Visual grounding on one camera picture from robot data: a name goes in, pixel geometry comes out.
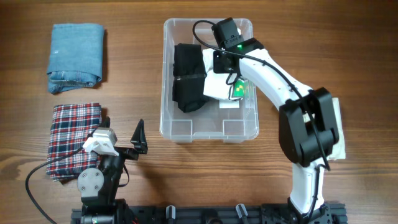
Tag folded red plaid shirt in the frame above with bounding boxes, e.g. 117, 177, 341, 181
46, 103, 101, 181

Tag cream garment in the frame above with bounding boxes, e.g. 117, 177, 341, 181
327, 98, 346, 161

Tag clear plastic storage container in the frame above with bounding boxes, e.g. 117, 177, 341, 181
160, 18, 259, 142

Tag folded blue denim jeans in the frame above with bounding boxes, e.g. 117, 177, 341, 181
47, 23, 105, 95

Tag white label in container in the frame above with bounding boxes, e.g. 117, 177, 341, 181
219, 100, 239, 109

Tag black garment with tape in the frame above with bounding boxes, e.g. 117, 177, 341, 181
172, 43, 210, 113

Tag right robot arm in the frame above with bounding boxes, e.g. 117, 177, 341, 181
215, 36, 340, 223

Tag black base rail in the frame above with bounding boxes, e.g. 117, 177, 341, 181
70, 203, 348, 224

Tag white printed t-shirt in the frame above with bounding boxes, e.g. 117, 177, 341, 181
202, 49, 245, 101

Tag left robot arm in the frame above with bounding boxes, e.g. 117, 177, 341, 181
71, 117, 148, 224

